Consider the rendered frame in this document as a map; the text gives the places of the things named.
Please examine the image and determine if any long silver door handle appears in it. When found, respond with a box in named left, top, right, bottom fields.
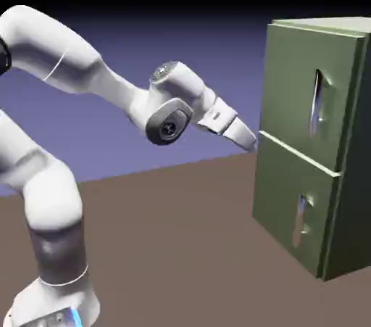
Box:
left=309, top=69, right=333, bottom=137

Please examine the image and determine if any green cabinet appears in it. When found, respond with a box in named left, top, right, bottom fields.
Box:
left=251, top=16, right=371, bottom=282

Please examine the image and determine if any short silver door handle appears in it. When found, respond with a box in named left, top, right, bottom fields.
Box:
left=291, top=193, right=314, bottom=249

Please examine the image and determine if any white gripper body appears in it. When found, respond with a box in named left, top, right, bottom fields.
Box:
left=223, top=117, right=259, bottom=153

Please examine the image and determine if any tall green cabinet door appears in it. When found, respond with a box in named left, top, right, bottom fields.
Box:
left=258, top=22, right=367, bottom=173

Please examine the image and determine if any short green cabinet door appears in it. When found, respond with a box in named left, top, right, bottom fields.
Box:
left=251, top=133, right=342, bottom=279

